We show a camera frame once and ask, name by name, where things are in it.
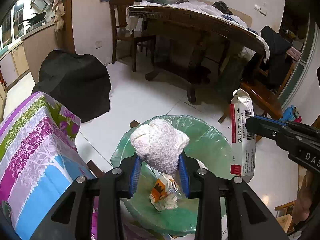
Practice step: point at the blue bottles on floor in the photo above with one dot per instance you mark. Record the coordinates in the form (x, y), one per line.
(291, 114)

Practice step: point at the white red medicine box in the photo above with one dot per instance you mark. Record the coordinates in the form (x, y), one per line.
(243, 141)

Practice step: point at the wooden chair near table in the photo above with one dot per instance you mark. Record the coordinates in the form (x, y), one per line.
(263, 86)

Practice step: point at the white fluffy towel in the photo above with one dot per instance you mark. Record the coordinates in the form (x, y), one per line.
(159, 144)

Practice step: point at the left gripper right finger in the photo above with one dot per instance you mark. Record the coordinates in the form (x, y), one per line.
(247, 216)

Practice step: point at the floral striped tablecloth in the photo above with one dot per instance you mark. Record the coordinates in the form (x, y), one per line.
(39, 159)

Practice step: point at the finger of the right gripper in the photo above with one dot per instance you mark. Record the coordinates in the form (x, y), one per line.
(289, 124)
(267, 129)

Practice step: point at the dark wooden dining table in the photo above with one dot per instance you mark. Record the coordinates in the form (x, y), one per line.
(194, 29)

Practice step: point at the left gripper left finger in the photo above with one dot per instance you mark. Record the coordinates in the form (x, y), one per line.
(71, 216)

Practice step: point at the black wok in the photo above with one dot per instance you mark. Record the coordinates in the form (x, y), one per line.
(36, 19)

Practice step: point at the wooden chair by window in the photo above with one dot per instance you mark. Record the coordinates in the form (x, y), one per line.
(121, 32)

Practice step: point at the green lined trash bin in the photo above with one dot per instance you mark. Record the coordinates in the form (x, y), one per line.
(206, 144)

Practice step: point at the black covered bundle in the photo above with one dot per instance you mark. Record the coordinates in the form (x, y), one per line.
(79, 82)

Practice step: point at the person's right hand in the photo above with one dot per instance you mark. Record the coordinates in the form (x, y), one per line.
(307, 198)

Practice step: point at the white cloth on table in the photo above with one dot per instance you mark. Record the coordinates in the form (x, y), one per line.
(205, 11)

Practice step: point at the kitchen window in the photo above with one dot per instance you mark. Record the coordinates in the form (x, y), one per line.
(12, 27)

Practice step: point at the orange white drink carton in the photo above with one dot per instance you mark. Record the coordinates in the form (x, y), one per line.
(164, 194)

